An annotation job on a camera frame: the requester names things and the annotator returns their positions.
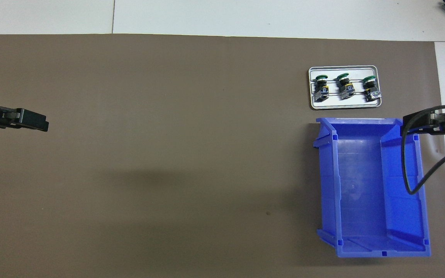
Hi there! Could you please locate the green push button switch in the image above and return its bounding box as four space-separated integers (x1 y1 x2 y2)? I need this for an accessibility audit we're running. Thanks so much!
313 74 330 102
363 75 383 102
335 72 356 100

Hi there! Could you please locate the silver metal tray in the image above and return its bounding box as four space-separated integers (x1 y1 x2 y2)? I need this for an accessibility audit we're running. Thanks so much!
308 65 383 110

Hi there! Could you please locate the blue plastic storage bin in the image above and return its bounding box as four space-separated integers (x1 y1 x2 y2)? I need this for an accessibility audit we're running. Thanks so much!
313 117 432 258

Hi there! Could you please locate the brown table mat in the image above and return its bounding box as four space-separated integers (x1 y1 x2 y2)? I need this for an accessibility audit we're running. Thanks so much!
0 34 445 278

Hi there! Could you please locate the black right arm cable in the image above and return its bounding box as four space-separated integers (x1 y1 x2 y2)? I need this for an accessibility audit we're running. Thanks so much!
400 103 445 195

